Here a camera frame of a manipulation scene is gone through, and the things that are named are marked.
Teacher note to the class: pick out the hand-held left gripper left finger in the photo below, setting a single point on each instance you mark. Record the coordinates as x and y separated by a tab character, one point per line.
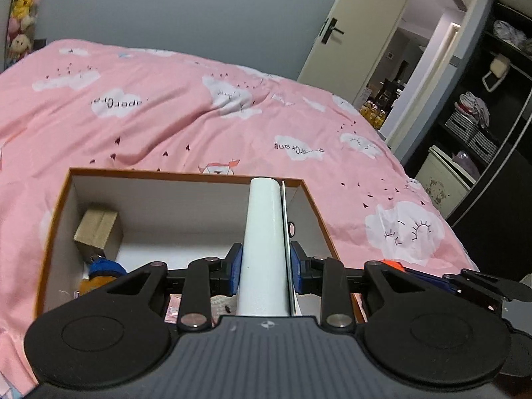
235	270

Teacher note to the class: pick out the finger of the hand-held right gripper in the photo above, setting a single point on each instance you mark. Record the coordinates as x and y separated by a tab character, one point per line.
490	284
428	280

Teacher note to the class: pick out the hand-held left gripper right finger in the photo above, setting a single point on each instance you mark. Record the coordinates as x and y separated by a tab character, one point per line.
297	270

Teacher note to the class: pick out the white rectangular box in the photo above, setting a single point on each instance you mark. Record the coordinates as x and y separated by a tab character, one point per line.
264	249

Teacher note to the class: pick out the orange cardboard box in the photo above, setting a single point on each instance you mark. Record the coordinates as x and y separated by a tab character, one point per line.
166	208

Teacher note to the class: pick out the brown plush bear sailor outfit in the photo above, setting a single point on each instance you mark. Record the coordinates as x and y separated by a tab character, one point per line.
99	272

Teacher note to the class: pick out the small brown cardboard box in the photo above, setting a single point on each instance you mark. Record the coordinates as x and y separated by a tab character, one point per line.
97	228

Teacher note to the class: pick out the white cartoon storage box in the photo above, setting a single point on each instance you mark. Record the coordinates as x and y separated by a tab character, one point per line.
440	183

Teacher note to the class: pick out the black shelf unit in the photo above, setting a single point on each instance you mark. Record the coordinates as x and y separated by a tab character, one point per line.
511	166

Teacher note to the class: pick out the lilac plastic bag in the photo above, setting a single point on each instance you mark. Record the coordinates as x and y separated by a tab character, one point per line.
465	162

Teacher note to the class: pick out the pink printed blanket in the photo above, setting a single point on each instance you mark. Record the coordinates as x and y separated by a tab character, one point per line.
166	112

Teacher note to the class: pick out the row of yellow bottles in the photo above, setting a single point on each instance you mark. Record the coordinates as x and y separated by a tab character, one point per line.
372	114

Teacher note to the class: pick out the folded light clothes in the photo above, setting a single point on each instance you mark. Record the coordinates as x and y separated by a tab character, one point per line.
471	106

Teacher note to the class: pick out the dark chair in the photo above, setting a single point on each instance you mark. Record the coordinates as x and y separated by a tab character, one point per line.
390	89

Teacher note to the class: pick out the white hanging holder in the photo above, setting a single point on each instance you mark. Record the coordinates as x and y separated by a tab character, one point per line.
496	70

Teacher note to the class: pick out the cream door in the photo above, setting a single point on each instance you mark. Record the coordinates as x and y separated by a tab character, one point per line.
353	29

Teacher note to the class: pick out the folded white patterned clothes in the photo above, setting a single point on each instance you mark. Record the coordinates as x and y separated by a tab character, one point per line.
511	35

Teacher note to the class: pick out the clear tube of plush toys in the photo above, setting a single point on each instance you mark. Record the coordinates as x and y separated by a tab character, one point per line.
20	12

